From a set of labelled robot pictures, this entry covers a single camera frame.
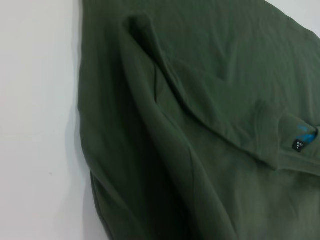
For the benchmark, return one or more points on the dark green t-shirt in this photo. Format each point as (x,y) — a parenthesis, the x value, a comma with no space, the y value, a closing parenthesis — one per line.
(200,112)

